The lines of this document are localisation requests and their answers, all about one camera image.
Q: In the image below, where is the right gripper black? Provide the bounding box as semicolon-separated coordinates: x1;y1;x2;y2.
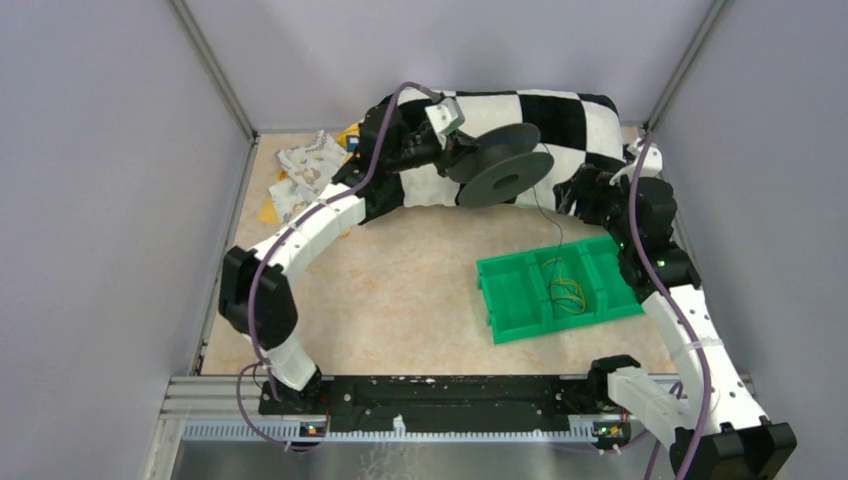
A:
554;163;634;249

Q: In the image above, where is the dark grey filament spool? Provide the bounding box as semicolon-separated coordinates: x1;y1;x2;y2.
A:
446;123;554;208

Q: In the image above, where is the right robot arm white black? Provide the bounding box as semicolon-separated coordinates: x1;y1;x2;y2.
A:
553;164;797;479

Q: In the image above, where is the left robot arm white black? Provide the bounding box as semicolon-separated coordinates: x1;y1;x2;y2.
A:
218;97;473;414

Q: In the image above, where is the green three-compartment bin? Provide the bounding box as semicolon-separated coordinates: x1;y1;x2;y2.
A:
477;236;644;344

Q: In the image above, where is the yellow cloth with truck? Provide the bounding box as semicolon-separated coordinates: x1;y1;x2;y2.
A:
258;122;372;236

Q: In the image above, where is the white patterned cloth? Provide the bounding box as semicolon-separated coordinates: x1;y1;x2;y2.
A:
268;129;348;223

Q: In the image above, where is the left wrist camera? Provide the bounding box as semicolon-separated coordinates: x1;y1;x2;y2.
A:
424;97;465;136

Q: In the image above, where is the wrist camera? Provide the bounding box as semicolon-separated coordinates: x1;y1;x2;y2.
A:
424;97;465;136
609;137;663;186

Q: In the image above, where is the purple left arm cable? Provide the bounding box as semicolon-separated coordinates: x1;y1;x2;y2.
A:
235;81;442;454

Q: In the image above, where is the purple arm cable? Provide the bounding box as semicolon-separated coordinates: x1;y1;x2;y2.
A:
627;132;713;480
235;81;442;454

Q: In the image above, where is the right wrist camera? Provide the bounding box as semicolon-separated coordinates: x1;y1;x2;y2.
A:
609;137;663;186

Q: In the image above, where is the yellow wire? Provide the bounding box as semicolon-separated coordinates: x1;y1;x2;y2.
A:
541;258;587;314

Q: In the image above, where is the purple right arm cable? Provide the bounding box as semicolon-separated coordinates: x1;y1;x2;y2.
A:
627;132;713;480

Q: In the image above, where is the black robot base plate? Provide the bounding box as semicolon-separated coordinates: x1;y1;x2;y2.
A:
259;375;622;433

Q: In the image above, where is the grey slotted cable duct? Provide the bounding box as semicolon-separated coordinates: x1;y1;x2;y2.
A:
182;416;625;443

